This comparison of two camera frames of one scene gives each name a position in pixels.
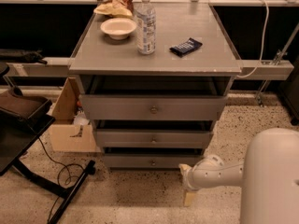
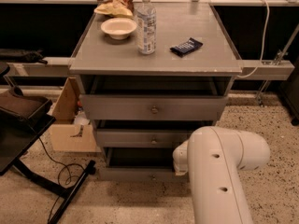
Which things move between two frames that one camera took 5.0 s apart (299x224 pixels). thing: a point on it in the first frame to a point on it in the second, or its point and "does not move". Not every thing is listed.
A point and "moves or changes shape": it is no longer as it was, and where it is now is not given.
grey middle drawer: (153, 137) does not move
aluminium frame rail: (266, 70) does not move
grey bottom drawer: (150, 161) moves or changes shape
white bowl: (119, 28) does not move
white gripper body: (189, 178) to (180, 157)
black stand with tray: (23, 119) does not move
